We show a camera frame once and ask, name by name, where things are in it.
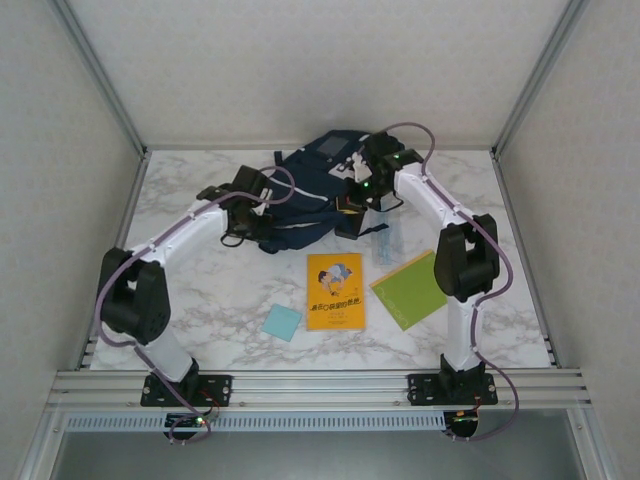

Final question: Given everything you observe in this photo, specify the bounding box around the green notebook with orange spine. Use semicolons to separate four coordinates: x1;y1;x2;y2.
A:
368;249;449;332

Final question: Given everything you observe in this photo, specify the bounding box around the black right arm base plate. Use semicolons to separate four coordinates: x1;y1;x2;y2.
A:
407;372;500;408

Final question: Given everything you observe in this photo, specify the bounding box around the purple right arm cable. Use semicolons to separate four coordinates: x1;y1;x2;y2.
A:
382;121;522;444

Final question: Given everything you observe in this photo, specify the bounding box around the aluminium table edge rail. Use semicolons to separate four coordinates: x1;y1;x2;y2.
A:
74;147;154;371
489;148;560;370

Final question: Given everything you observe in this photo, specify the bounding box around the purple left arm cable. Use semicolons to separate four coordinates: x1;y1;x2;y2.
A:
93;164;300;446

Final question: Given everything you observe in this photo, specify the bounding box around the navy blue backpack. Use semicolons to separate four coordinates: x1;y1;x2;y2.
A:
249;129;401;255

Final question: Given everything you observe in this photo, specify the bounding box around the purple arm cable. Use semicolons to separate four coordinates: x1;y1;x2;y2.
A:
93;164;300;446
382;121;522;444

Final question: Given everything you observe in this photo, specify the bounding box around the clear plastic ruler case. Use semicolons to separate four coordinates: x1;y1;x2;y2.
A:
370;207;405;267

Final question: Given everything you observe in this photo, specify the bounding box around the wide aluminium mounting rail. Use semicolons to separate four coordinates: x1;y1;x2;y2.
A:
47;368;594;413

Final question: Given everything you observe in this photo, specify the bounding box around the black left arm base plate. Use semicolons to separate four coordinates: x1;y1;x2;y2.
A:
139;373;234;408

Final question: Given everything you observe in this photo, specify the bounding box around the aluminium frame post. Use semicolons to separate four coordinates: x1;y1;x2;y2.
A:
49;0;154;161
489;0;594;161

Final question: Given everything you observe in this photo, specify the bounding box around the white slotted cable duct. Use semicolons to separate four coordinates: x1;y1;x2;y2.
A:
64;412;447;433

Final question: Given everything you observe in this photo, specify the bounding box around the light blue sticky note pad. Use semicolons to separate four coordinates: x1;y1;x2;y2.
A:
260;303;303;344

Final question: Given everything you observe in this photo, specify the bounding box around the yellow illustrated book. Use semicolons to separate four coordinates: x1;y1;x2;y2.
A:
304;252;369;332

